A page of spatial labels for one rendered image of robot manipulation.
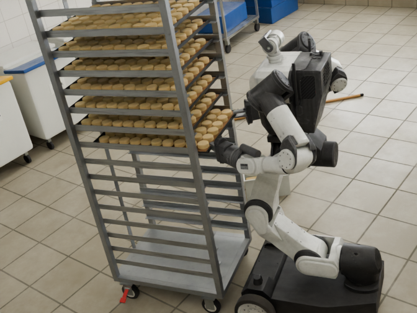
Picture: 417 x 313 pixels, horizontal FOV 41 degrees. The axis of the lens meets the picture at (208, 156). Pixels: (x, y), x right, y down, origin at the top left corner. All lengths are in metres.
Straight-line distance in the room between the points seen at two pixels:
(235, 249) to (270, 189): 0.64
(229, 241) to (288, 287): 0.51
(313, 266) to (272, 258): 0.30
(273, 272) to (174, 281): 0.52
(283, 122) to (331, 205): 1.64
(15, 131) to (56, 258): 1.39
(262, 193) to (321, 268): 0.46
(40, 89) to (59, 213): 1.18
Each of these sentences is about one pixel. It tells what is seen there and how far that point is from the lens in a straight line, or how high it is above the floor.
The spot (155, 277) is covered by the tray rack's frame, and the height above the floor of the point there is 0.15.
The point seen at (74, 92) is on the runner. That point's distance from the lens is 2.59.
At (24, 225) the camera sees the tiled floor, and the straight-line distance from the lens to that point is 4.13.
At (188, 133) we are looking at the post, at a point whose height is 1.06.
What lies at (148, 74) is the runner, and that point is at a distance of 2.34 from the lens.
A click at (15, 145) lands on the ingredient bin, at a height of 0.24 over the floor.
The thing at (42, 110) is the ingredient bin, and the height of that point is 0.39.
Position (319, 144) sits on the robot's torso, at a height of 0.92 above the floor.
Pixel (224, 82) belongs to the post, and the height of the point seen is 1.10.
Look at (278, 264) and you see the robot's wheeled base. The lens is 2.94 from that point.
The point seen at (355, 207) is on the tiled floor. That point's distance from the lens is 3.61.
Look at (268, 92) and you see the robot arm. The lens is 2.11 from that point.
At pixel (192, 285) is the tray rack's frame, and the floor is 0.15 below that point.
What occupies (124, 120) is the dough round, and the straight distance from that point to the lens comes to 2.64.
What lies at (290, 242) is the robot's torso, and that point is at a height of 0.38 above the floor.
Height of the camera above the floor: 2.13
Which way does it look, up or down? 29 degrees down
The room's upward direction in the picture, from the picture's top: 10 degrees counter-clockwise
